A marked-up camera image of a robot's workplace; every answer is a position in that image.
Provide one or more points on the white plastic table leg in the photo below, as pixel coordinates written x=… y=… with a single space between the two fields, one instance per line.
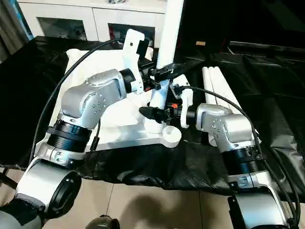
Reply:
x=209 y=88
x=227 y=90
x=218 y=88
x=170 y=35

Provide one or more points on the white plastic table top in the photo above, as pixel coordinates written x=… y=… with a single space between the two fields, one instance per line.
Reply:
x=114 y=133

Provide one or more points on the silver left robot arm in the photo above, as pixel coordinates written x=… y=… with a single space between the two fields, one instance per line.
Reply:
x=83 y=100

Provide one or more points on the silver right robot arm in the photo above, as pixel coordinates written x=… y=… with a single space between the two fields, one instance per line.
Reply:
x=228 y=126

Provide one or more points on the small tan box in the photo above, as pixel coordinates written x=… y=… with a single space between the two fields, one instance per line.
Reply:
x=200 y=43

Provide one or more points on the white cabinet with glass doors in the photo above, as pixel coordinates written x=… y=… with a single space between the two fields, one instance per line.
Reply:
x=95 y=14

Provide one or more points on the black mat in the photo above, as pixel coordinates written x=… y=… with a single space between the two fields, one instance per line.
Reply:
x=262 y=83

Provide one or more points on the dark rounded robot part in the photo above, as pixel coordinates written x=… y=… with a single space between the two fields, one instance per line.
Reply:
x=102 y=221

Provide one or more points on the grey curtain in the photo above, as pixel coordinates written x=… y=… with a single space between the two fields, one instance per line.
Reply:
x=12 y=28

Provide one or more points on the grey robot torso cover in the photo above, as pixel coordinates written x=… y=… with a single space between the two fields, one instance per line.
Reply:
x=14 y=212

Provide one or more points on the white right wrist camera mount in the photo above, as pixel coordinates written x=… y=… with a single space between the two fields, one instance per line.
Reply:
x=186 y=100

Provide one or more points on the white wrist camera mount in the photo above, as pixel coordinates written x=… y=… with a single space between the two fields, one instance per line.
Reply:
x=131 y=52
x=186 y=100

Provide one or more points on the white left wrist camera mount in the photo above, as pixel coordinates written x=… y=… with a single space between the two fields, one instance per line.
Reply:
x=131 y=52

